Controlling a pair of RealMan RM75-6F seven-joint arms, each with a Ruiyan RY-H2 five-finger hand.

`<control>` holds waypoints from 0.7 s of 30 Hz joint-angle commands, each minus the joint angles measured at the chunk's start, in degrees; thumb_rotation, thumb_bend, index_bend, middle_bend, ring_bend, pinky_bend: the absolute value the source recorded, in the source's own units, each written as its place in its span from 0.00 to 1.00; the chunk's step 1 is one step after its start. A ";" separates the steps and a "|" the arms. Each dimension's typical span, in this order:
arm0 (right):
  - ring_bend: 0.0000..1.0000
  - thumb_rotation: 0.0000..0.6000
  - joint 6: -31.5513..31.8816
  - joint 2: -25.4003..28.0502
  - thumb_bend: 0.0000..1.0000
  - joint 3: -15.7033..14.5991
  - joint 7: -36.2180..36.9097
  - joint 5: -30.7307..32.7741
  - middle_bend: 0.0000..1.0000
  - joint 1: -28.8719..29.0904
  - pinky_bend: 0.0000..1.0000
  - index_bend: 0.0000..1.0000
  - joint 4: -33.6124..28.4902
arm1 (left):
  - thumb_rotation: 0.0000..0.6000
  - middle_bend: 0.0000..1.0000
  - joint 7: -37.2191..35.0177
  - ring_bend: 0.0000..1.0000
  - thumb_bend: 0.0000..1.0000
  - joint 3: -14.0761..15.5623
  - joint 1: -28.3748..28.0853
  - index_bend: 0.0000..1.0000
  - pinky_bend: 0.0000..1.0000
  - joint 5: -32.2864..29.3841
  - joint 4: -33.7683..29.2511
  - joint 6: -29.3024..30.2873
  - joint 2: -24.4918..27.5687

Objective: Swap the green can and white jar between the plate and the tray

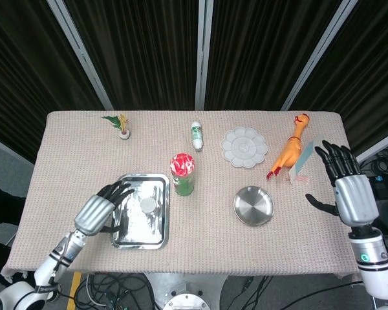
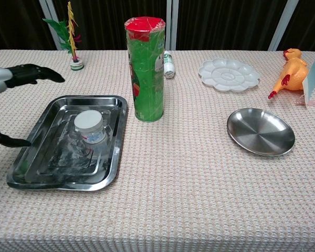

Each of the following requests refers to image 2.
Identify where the small potted plant figurine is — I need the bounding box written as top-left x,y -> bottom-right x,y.
42,1 -> 85,71

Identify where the white green plastic bottle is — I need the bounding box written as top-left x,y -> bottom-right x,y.
163,50 -> 175,79

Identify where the white blue folded card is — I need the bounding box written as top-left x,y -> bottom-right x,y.
301,54 -> 315,108

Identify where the small white round lid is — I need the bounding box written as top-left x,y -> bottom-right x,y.
73,110 -> 107,145

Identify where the white flower paint palette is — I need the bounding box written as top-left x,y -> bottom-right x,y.
198,58 -> 260,92

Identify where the red-capped green bottle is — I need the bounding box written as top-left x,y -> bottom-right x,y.
124,16 -> 166,123

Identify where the white partition post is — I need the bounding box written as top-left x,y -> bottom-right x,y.
267,0 -> 300,51
164,0 -> 179,51
38,0 -> 64,50

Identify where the round steel plate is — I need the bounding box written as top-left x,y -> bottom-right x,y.
227,107 -> 296,158

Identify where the orange rubber chicken toy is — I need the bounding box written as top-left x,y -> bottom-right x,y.
268,48 -> 310,100

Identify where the beige waffle tablecloth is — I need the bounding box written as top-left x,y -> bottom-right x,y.
0,49 -> 315,252

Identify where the rectangular steel tray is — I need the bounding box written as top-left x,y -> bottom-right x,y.
6,94 -> 129,192

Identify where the dark pleated curtain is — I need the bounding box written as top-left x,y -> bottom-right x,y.
278,0 -> 315,52
175,0 -> 288,51
52,0 -> 168,50
0,0 -> 56,52

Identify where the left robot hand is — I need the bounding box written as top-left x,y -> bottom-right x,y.
0,64 -> 66,148

